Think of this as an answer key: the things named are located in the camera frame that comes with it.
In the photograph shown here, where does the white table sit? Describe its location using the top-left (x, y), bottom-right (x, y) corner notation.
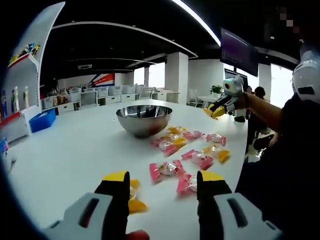
top-left (1, 98), bottom-right (249, 240)

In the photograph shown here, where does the person's right hand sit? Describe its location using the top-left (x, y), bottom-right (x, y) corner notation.
top-left (234, 91), bottom-right (248, 111)

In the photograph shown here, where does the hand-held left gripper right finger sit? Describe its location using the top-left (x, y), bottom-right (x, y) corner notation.
top-left (196, 170), bottom-right (285, 240)

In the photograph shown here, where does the person's left hand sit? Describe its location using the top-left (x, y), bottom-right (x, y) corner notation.
top-left (126, 231), bottom-right (150, 240)

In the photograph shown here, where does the cream drink bottle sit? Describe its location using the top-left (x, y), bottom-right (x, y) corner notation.
top-left (22, 86), bottom-right (30, 109)
top-left (12, 86), bottom-right (21, 112)

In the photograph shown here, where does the blue orange wall banner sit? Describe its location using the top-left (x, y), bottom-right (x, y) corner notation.
top-left (91, 72), bottom-right (116, 88)

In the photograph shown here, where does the green potted plant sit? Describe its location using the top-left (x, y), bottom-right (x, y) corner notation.
top-left (209, 84), bottom-right (224, 95)

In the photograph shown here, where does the group of marshmallow packets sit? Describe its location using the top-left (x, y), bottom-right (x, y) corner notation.
top-left (127, 125), bottom-right (231, 214)

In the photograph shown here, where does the blue drink bottle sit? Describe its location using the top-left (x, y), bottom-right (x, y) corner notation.
top-left (1, 90), bottom-right (8, 118)

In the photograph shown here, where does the white office chair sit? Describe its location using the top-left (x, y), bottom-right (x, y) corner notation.
top-left (188, 88), bottom-right (198, 107)
top-left (196, 96), bottom-right (209, 108)

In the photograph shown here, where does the silver metal bowl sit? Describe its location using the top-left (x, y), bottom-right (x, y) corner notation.
top-left (115, 104), bottom-right (174, 139)

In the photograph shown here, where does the row of snack bags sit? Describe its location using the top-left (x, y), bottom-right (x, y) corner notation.
top-left (9, 42), bottom-right (41, 65)

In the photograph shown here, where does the dark desk monitor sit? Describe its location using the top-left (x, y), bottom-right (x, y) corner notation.
top-left (224, 69), bottom-right (250, 87)

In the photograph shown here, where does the white chest-worn device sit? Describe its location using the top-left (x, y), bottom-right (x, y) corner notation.
top-left (291, 41), bottom-right (320, 102)

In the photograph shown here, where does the white side desk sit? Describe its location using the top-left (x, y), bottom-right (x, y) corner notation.
top-left (197, 94), bottom-right (225, 109)

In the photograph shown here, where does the row of white storage bins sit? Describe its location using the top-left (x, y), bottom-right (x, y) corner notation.
top-left (68, 84), bottom-right (148, 98)

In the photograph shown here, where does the person in black shirt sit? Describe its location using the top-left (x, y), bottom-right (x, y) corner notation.
top-left (234, 93), bottom-right (320, 240)

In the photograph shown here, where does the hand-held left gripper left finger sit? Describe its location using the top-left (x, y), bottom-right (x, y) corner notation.
top-left (41, 170), bottom-right (131, 240)

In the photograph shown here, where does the row of white low cabinets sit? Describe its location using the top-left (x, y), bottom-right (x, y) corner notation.
top-left (41, 91), bottom-right (151, 115)

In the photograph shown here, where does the large dark wall screen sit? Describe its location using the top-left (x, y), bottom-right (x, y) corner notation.
top-left (220, 27), bottom-right (259, 77)

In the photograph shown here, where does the blue pink tissue pack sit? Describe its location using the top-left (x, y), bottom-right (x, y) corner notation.
top-left (0, 137), bottom-right (10, 154)

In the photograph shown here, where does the ceiling light strip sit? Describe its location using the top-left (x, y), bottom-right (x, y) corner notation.
top-left (172, 0), bottom-right (222, 47)

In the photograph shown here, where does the white display shelf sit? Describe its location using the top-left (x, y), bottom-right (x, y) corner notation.
top-left (0, 1), bottom-right (66, 143)

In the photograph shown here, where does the blue plastic tray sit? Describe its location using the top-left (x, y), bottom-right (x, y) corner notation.
top-left (28, 109), bottom-right (58, 134)

